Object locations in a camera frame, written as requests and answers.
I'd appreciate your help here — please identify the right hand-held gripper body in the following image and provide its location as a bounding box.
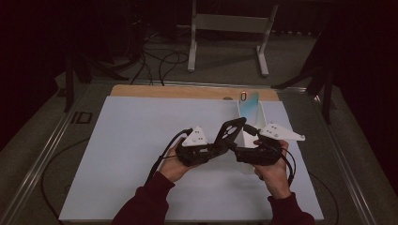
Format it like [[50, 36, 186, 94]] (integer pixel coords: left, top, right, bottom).
[[234, 122, 306, 167]]

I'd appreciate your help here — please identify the long white plastic tray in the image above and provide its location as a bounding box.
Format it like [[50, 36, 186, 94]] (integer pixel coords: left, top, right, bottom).
[[234, 99, 270, 175]]

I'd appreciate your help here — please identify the black tripod stand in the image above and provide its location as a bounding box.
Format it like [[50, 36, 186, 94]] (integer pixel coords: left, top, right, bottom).
[[270, 31, 336, 125], [64, 46, 130, 113]]

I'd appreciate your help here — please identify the white metal stand frame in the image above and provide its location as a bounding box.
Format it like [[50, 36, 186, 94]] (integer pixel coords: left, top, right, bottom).
[[176, 0, 280, 78]]

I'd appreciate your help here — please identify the right hand-held gripper cable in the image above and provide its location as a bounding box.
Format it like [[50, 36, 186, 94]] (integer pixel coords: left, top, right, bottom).
[[279, 146, 298, 188]]

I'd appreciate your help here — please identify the white table board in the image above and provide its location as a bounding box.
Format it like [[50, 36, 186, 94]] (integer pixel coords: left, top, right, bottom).
[[58, 95, 325, 223]]

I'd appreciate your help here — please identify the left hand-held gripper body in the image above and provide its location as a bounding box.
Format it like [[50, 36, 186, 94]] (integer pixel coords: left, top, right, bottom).
[[175, 126, 220, 167]]

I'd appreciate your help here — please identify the hand-held gripper cable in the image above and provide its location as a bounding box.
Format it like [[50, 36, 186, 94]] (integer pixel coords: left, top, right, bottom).
[[145, 127, 194, 186], [279, 146, 298, 188]]

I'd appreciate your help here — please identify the bundle of black floor cables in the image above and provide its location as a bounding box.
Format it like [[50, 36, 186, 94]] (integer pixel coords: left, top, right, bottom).
[[130, 31, 191, 87]]

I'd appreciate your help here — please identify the black phone case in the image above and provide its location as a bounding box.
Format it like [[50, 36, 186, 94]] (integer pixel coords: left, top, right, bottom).
[[213, 116, 248, 155]]

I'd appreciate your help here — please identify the person's left hand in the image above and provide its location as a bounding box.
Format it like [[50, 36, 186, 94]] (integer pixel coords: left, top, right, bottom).
[[158, 140, 201, 184]]

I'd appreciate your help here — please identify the person's right hand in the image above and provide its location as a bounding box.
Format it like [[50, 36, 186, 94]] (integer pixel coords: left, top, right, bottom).
[[253, 140, 293, 200]]

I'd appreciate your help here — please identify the left hand-held gripper cable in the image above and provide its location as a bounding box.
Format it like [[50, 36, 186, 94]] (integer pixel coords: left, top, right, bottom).
[[145, 127, 194, 186]]

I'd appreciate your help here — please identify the metal floor rail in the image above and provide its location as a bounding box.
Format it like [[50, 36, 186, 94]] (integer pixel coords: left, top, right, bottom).
[[313, 93, 378, 225], [0, 90, 81, 225]]

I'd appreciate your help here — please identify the thin black cable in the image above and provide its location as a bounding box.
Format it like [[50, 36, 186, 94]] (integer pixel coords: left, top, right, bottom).
[[40, 137, 90, 221], [309, 172, 341, 225]]

